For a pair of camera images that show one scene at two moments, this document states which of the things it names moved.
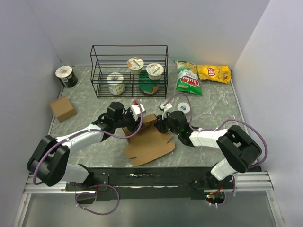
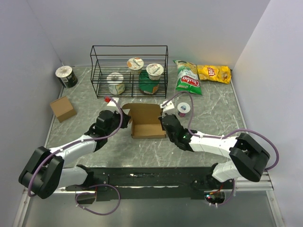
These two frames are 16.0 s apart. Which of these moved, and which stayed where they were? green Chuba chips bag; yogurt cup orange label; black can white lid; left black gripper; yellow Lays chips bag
Moved: left black gripper
Stayed: green Chuba chips bag; yogurt cup orange label; yellow Lays chips bag; black can white lid
